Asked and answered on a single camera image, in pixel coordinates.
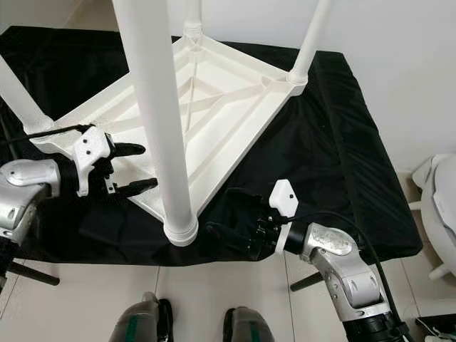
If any white rounded plastic object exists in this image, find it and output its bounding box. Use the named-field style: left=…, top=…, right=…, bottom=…
left=410, top=153, right=456, bottom=279

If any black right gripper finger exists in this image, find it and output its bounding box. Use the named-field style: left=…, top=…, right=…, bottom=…
left=205, top=221, right=257, bottom=257
left=224, top=187, right=266, bottom=214

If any grey robot foot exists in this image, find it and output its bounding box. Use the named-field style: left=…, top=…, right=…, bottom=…
left=222, top=306, right=282, bottom=342
left=110, top=299, right=173, bottom=342

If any black flat floor object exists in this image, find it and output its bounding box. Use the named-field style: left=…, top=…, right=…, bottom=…
left=408, top=298, right=456, bottom=342

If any grey robot left foot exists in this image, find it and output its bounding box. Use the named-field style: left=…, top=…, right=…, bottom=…
left=110, top=299, right=173, bottom=342

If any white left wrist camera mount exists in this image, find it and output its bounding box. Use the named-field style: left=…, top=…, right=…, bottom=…
left=73, top=127, right=115, bottom=197

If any grey robot right foot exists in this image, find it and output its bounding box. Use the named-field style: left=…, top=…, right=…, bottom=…
left=222, top=306, right=282, bottom=342

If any white plastic children table top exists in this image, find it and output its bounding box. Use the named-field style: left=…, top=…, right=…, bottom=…
left=32, top=34, right=309, bottom=247

